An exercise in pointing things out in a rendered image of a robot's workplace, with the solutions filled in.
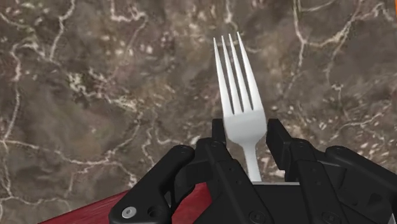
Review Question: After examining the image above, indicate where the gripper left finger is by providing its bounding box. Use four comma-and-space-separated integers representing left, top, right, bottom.
108, 118, 275, 224

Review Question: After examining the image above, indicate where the white fork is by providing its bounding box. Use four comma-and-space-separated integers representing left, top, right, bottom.
212, 31, 267, 183

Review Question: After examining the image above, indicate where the red wooden board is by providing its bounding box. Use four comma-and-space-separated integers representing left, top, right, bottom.
38, 182, 214, 224

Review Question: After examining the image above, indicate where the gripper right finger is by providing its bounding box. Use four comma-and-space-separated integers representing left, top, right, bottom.
266, 118, 397, 224

